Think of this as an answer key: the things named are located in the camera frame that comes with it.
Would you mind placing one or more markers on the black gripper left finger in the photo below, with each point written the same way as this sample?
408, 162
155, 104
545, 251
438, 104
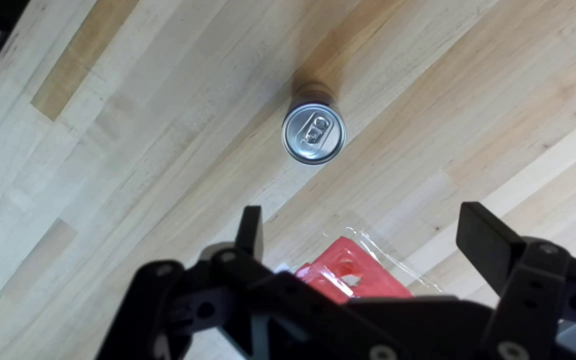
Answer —
248, 230

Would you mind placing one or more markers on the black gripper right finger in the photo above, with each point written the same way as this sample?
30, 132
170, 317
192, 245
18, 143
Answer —
490, 243

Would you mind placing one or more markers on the silver drink can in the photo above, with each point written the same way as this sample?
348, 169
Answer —
312, 132

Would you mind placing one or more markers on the red item in clear packet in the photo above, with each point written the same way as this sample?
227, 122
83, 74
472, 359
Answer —
355, 273

